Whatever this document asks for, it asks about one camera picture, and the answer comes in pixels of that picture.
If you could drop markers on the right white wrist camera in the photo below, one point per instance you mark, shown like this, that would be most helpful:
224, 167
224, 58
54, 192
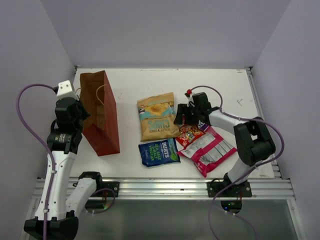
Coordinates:
189, 94

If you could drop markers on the aluminium rail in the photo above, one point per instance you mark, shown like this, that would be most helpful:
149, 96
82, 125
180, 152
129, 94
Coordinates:
195, 189
274, 164

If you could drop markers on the red snack packet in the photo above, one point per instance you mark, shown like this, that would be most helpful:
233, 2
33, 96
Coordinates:
188, 134

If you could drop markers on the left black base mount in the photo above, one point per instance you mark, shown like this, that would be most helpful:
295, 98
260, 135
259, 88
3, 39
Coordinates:
107, 189

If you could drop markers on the purple candy packet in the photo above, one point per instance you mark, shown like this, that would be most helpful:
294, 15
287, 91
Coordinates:
203, 126

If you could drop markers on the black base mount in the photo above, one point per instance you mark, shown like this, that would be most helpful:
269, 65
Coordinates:
237, 190
107, 189

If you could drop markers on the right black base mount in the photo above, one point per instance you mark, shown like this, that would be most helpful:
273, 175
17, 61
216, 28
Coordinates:
237, 190

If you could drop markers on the red paper bag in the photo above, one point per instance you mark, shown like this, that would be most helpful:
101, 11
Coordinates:
101, 127

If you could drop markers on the pink foil snack bag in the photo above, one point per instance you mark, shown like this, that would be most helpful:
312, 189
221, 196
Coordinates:
208, 151

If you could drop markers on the aluminium front rail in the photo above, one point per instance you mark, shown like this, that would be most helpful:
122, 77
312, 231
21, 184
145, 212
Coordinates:
195, 189

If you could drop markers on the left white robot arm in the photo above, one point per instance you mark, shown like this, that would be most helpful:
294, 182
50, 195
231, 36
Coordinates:
57, 216

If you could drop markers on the aluminium right side rail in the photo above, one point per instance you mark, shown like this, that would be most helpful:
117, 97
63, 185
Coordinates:
274, 164

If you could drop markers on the tan kettle chips bag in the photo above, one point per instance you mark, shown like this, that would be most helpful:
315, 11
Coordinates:
156, 116

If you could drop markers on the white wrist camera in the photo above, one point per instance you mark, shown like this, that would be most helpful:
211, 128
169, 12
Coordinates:
66, 90
189, 94

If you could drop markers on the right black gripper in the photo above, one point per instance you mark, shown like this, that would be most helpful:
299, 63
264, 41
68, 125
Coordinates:
182, 109

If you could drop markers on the blue Burts crisps bag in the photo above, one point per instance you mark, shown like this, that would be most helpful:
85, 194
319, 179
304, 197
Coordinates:
159, 153

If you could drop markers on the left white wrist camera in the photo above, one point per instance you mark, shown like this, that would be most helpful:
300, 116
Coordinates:
66, 90

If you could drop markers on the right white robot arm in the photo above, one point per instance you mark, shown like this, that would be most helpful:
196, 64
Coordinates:
253, 140

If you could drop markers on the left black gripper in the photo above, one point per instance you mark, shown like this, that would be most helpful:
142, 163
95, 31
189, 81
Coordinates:
85, 114

